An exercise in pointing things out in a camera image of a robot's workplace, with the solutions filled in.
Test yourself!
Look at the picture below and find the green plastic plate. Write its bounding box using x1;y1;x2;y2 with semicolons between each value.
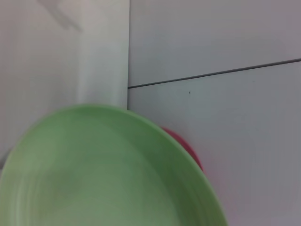
0;103;228;226

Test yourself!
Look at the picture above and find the red plastic plate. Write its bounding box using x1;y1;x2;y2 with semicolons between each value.
160;127;205;176

